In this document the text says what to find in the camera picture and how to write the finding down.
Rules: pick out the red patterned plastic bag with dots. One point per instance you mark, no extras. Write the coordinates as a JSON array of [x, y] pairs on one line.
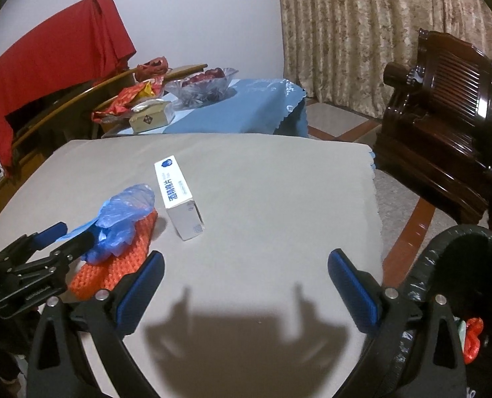
[[152, 68]]

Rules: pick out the grey tablecloth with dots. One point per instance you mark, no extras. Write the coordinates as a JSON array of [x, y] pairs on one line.
[[271, 199]]

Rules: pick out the beige patterned curtain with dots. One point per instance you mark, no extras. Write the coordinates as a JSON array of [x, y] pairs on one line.
[[354, 29]]

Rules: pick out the orange knitted cloth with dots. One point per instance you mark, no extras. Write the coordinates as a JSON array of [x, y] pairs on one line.
[[117, 265]]

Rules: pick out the white and blue carton box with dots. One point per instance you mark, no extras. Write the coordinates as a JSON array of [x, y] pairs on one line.
[[175, 190]]

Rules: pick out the dark wooden armchair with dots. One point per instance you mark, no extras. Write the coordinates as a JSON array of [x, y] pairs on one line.
[[437, 132]]

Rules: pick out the black lined trash bin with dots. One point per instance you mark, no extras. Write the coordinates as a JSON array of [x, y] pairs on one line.
[[437, 253]]

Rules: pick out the wooden chair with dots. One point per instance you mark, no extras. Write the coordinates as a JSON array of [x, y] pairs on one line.
[[26, 161]]

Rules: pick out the red cloth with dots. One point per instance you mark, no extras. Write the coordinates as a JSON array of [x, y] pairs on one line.
[[42, 62]]

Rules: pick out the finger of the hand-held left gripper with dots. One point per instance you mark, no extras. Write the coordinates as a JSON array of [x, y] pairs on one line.
[[71, 251], [51, 232]]

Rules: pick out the beige tissue box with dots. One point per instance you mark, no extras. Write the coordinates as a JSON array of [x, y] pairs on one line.
[[150, 120]]

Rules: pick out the red and yellow snack packets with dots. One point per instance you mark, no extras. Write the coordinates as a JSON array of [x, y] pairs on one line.
[[121, 99]]

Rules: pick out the glass bowl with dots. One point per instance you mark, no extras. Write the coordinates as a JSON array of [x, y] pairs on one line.
[[200, 91]]

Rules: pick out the blue tablecloth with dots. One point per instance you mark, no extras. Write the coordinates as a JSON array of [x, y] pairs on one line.
[[237, 112]]

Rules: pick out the blue plastic glove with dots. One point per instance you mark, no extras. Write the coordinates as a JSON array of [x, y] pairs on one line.
[[121, 211]]

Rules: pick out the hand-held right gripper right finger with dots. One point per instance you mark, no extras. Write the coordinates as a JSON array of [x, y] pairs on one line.
[[354, 294]]

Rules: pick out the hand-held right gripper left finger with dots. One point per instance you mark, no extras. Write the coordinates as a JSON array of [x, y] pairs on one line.
[[142, 290]]

